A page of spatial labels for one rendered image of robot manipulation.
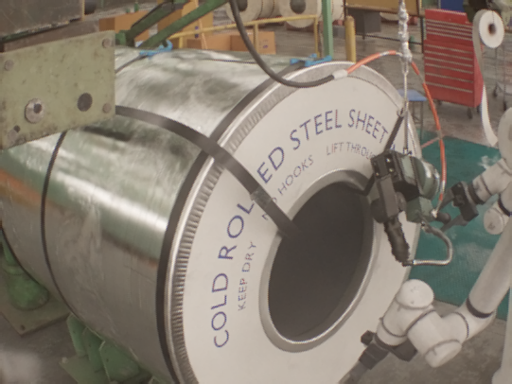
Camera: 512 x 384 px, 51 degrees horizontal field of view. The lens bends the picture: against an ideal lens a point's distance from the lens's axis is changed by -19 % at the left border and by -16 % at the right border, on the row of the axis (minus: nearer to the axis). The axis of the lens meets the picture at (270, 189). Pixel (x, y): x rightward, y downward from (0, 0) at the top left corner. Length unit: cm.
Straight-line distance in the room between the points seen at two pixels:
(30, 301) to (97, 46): 254
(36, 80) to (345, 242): 155
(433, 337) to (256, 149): 62
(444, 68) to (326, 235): 480
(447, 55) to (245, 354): 539
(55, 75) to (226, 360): 109
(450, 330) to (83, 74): 94
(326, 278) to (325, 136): 61
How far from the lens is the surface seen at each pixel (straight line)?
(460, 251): 365
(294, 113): 156
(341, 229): 208
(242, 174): 140
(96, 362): 265
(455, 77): 671
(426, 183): 189
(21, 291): 317
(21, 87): 70
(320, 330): 197
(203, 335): 153
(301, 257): 219
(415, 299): 131
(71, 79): 74
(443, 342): 130
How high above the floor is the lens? 164
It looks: 21 degrees down
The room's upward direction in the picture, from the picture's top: 2 degrees counter-clockwise
